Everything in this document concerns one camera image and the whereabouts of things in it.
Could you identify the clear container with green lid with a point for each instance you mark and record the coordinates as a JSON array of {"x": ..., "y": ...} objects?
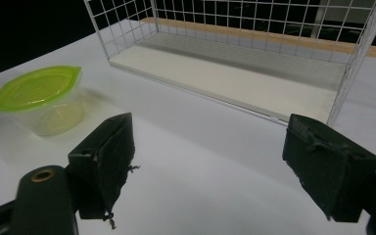
[{"x": 39, "y": 98}]

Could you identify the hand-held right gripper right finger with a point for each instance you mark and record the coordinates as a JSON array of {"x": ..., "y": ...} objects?
[{"x": 329, "y": 163}]

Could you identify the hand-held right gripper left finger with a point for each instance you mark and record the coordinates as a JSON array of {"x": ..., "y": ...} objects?
[{"x": 111, "y": 156}]

